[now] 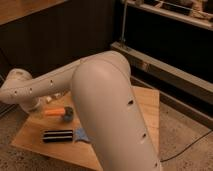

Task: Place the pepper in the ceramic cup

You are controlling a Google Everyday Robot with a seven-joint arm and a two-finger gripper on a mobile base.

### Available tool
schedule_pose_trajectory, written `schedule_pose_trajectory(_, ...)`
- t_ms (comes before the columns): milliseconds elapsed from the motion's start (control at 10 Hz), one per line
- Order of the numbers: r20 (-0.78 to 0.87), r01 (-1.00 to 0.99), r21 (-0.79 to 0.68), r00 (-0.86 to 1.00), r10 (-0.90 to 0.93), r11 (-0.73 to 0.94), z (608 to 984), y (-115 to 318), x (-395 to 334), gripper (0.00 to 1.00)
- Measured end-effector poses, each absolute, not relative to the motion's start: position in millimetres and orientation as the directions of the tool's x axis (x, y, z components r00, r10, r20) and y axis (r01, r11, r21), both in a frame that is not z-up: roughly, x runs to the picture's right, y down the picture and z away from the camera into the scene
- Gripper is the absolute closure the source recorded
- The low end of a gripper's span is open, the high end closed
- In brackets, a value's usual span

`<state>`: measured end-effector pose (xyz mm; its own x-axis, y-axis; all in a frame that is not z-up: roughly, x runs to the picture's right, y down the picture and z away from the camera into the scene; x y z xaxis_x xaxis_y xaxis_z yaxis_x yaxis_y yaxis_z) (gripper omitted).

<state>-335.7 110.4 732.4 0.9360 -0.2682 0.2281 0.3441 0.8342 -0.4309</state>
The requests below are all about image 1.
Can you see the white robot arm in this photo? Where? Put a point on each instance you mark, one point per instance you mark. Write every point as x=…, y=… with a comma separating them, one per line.
x=106, y=105

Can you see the dark ceramic cup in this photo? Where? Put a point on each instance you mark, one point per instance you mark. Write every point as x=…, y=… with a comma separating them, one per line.
x=68, y=116

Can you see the blue cloth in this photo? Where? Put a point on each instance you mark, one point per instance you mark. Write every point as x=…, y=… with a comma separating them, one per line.
x=80, y=135

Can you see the black striped block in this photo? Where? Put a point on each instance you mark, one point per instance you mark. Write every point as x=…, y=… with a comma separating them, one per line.
x=57, y=136

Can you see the wooden board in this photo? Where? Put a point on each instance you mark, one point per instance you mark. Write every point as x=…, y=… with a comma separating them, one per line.
x=56, y=146

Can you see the metal shelf frame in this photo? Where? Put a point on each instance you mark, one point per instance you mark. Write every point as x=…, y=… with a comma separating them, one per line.
x=170, y=52

